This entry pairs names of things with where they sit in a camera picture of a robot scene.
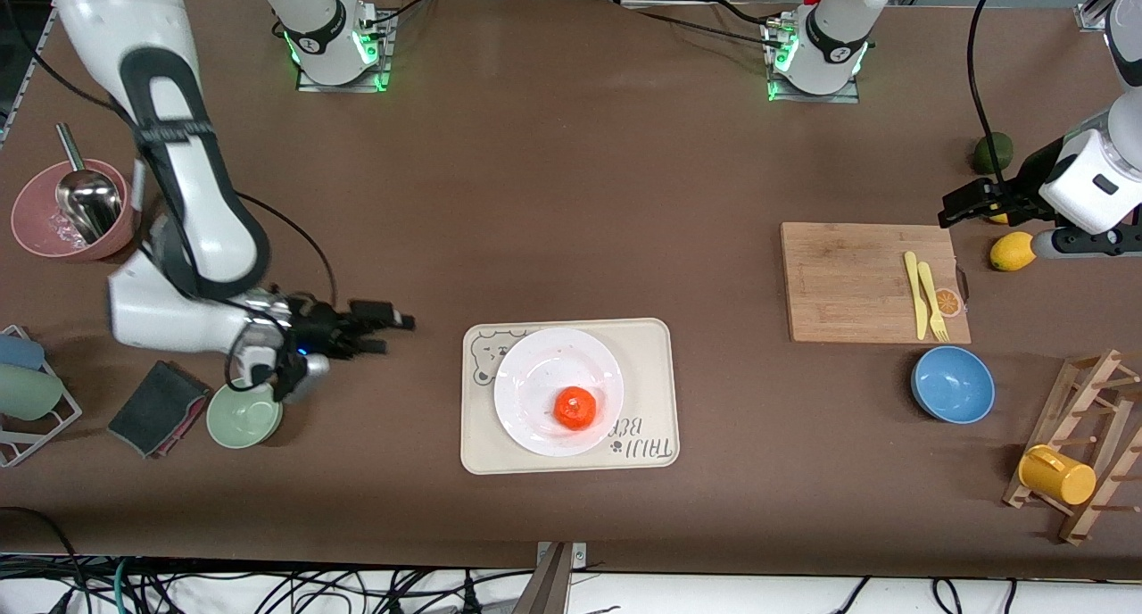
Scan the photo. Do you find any white round plate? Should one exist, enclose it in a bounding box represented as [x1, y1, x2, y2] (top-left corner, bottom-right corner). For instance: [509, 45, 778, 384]
[493, 328, 624, 458]

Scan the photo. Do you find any orange fruit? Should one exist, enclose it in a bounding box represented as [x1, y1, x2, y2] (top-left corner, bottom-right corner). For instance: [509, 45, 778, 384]
[553, 386, 599, 431]

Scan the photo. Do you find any dark green avocado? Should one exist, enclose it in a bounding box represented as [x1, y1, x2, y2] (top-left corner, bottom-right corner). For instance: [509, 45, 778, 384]
[972, 132, 1014, 176]

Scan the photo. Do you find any yellow plastic fork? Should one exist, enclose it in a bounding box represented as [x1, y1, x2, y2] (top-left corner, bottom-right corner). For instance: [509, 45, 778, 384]
[917, 261, 950, 343]

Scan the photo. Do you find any yellow plastic knife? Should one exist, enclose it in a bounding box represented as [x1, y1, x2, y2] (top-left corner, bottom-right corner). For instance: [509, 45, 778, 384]
[904, 251, 930, 341]

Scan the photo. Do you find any pale green bowl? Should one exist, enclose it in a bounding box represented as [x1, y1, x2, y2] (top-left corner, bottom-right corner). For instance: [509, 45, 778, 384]
[206, 377, 284, 450]

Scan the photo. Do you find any wooden cutting board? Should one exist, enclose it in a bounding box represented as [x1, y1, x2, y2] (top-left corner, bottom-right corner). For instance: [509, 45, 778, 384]
[781, 222, 972, 344]

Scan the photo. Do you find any blue bowl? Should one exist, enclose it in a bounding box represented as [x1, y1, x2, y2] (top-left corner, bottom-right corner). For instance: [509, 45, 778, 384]
[911, 345, 996, 425]

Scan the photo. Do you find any folded grey cloth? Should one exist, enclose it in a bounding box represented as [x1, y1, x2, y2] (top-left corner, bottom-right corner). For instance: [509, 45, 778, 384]
[107, 360, 213, 460]

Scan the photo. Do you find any metal scoop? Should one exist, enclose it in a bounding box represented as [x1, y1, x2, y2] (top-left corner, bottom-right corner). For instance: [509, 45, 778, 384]
[55, 123, 123, 245]

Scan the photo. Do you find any wooden mug rack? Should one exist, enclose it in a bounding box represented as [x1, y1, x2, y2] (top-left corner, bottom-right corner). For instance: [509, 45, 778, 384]
[1002, 349, 1142, 545]

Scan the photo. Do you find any cream tray with bear print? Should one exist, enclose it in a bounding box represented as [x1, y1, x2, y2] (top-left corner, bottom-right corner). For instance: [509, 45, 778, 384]
[460, 318, 681, 477]

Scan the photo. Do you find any yellow mug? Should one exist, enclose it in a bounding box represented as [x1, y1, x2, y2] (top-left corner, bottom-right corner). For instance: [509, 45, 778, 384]
[1018, 444, 1097, 507]

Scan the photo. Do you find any pale green cup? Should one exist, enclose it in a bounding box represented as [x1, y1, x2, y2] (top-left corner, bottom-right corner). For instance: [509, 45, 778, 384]
[0, 364, 65, 421]

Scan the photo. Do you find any pink bowl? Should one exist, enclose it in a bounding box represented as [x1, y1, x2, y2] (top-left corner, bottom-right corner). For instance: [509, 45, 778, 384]
[11, 159, 139, 261]

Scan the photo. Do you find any blue cup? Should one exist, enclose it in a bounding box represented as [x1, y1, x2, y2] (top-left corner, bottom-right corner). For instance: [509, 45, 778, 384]
[0, 334, 46, 371]

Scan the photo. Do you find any brown table cover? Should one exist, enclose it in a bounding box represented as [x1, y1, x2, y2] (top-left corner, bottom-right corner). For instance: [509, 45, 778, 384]
[0, 0, 1142, 581]

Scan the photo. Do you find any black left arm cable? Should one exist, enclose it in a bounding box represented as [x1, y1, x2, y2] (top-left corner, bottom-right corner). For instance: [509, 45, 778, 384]
[967, 0, 1014, 188]

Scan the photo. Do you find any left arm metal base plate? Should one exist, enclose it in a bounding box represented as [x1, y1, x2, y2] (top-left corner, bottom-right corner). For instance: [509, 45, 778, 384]
[763, 21, 862, 104]

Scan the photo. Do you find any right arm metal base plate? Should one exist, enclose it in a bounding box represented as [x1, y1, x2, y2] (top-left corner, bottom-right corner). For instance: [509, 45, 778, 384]
[296, 12, 393, 93]

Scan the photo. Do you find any white wire rack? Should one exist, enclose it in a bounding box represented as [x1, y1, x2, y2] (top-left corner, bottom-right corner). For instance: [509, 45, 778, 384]
[0, 325, 83, 469]

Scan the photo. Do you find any metal table edge bracket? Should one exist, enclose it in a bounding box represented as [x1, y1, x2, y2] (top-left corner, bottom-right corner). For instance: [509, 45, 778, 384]
[513, 541, 588, 614]

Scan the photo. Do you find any black left base cable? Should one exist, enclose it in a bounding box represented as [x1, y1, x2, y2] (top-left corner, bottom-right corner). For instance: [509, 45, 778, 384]
[620, 5, 786, 54]

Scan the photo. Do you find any black base cable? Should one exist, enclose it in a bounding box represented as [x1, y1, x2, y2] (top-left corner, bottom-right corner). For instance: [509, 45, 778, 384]
[620, 5, 786, 54]
[357, 0, 438, 39]

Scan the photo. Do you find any black right base cable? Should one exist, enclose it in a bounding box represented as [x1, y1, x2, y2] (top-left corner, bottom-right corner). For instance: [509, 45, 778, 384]
[357, 0, 438, 39]

